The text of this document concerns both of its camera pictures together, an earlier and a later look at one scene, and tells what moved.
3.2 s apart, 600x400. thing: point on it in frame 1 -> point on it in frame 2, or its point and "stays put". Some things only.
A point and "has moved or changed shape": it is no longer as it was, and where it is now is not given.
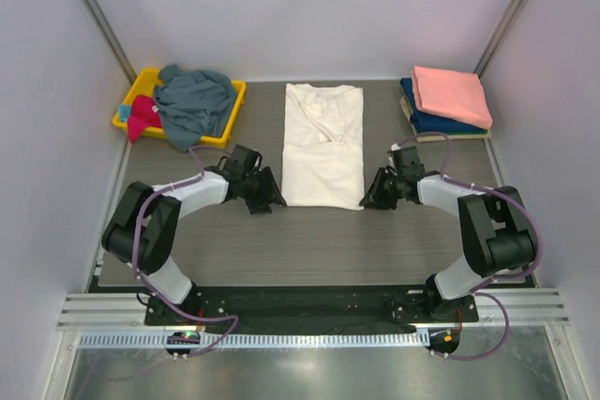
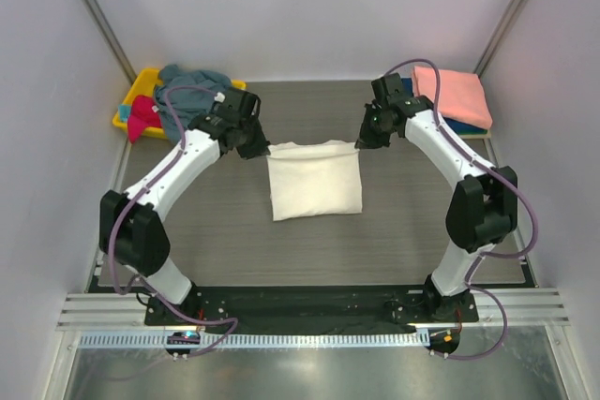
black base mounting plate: x=310 y=310 stays put
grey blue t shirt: x=192 y=103 stays put
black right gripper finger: x=379 y=195 -> x=370 y=135
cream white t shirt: x=323 y=147 has moved or changed shape
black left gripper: x=269 y=192 -> x=260 y=146
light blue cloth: x=125 y=112 stays put
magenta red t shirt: x=142 y=117 stays put
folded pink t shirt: x=452 y=95 stays put
